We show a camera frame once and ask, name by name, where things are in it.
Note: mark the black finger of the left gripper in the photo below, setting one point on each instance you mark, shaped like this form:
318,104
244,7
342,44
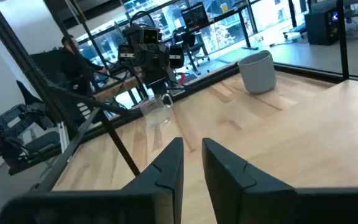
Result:
176,57
126,55

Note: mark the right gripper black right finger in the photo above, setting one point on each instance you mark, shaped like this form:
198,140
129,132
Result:
235,193

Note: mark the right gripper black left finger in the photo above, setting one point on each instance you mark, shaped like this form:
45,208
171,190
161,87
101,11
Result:
160,196

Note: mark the clear glass mug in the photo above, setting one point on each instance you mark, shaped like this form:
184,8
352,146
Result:
155,110

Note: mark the grey ceramic cup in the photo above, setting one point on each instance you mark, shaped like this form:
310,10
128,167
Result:
257,73

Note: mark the black office chair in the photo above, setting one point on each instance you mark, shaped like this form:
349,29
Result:
191,46

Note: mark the wooden background desk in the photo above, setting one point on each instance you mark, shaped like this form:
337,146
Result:
117,88

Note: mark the black computer monitor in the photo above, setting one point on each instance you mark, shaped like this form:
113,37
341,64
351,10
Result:
194,15

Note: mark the person in dark seated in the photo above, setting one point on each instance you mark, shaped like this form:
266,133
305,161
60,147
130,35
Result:
73,67

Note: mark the black computer tower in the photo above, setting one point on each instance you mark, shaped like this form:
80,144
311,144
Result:
322,26

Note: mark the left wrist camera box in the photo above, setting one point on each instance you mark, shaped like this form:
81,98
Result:
146,35

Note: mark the black rig frame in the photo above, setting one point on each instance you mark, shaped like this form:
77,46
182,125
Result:
342,37

